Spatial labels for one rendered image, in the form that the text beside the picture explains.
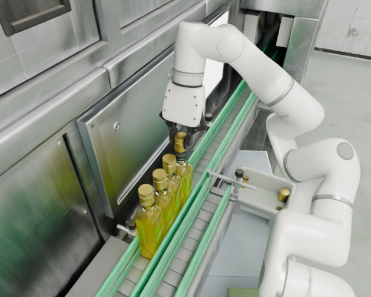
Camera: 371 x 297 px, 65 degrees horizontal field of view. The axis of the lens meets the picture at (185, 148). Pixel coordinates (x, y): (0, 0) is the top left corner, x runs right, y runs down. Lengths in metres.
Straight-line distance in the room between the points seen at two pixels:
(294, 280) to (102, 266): 0.53
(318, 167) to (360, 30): 3.81
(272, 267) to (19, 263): 0.51
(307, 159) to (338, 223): 0.15
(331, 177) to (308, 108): 0.16
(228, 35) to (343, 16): 3.80
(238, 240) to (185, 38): 0.72
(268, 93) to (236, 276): 0.61
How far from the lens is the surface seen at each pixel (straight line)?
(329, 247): 0.67
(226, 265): 1.05
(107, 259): 0.93
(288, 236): 0.65
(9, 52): 0.55
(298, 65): 1.64
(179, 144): 0.76
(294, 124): 0.74
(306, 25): 1.57
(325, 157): 0.71
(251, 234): 1.12
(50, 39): 0.60
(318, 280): 0.64
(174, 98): 0.71
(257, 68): 0.75
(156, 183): 0.72
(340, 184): 0.72
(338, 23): 4.43
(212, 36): 0.65
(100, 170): 0.73
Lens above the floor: 1.68
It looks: 42 degrees down
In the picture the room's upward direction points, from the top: straight up
